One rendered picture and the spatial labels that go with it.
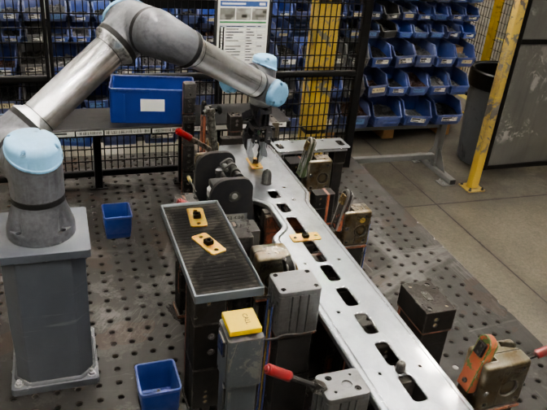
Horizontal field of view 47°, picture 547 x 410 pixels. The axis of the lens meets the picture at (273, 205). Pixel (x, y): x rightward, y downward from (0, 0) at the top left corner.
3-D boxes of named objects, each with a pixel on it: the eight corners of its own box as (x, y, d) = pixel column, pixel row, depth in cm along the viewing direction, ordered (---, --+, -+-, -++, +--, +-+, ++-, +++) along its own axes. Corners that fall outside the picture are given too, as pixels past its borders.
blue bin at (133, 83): (194, 124, 231) (195, 90, 225) (109, 123, 225) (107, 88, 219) (192, 109, 245) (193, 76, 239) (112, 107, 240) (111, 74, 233)
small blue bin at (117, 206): (133, 237, 220) (133, 215, 216) (104, 241, 217) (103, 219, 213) (129, 223, 229) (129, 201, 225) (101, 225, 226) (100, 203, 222)
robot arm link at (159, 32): (170, 8, 139) (298, 80, 177) (143, -1, 146) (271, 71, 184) (150, 57, 140) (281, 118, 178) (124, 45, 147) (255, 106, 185)
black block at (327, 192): (332, 272, 212) (343, 195, 198) (303, 276, 208) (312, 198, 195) (322, 259, 218) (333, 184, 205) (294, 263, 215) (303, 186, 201)
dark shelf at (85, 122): (291, 128, 244) (291, 120, 243) (46, 139, 215) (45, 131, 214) (272, 108, 262) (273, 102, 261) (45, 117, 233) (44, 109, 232)
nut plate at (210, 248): (226, 250, 132) (227, 246, 132) (212, 255, 130) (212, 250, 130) (205, 233, 138) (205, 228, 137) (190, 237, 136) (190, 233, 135)
